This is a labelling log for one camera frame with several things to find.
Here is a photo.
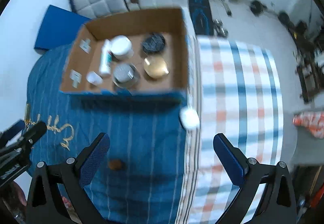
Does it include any small white plastic cup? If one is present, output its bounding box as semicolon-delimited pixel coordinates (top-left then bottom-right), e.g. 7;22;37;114
86;71;103;86

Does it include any shiny metal cup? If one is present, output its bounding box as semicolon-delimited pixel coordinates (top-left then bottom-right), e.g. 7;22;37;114
113;63;140;89

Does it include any brown walnut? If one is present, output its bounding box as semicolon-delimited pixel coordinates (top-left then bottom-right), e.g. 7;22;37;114
108;159;124;171

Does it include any orange patterned bag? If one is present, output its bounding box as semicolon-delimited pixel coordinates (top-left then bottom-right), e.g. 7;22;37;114
293;111;324;139

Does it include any blue striped cloth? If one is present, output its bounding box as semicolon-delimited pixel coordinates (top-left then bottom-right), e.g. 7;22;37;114
27;45;186;223

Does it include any white plastic bottle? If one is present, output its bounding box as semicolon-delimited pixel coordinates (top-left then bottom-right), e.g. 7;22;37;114
99;40;112;77

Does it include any plaid checkered cloth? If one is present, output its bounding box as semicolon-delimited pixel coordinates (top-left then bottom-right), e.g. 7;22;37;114
175;36;283;223

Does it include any blue flat cushion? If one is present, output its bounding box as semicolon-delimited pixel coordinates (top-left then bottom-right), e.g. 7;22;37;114
34;5;90;52

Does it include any white round bowl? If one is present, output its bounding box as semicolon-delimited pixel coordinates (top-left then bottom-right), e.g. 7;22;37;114
110;35;134;60

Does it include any milk carton cardboard box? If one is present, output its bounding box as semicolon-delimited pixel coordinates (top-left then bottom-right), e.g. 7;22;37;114
60;8;195;101

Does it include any black patterned round tin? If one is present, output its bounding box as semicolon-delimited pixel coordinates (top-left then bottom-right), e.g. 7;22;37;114
142;32;166;55

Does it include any black blue floor mat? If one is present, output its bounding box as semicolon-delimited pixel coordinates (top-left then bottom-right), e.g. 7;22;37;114
188;0;214;36

